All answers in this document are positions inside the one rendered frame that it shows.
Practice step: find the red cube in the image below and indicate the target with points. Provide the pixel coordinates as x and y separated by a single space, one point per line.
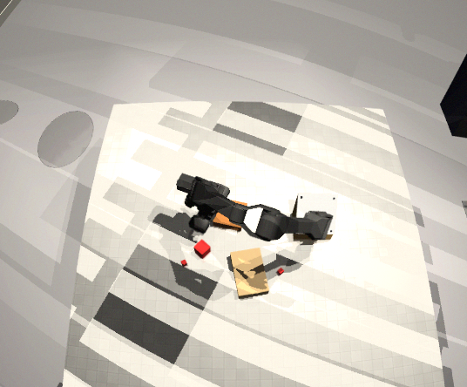
202 249

